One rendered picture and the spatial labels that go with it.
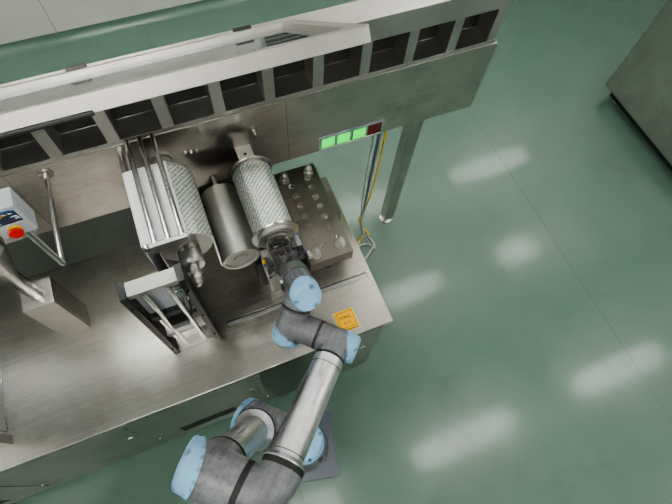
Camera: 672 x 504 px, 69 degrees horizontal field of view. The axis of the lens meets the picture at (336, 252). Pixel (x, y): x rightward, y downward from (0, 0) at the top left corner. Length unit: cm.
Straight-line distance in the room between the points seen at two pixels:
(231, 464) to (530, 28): 390
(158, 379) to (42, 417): 37
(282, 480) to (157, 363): 84
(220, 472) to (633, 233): 296
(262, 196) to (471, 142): 218
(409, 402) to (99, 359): 152
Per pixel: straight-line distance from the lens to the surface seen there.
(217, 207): 159
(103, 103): 86
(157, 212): 137
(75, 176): 161
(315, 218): 177
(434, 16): 159
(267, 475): 108
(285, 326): 123
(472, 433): 271
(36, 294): 168
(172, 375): 177
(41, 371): 193
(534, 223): 325
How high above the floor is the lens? 258
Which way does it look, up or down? 65 degrees down
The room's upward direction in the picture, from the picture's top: 6 degrees clockwise
